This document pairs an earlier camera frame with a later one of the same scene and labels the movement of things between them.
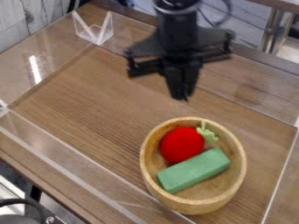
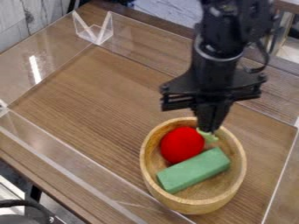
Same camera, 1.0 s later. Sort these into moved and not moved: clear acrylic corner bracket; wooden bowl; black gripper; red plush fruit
Moved: black gripper
Not moved: wooden bowl; red plush fruit; clear acrylic corner bracket
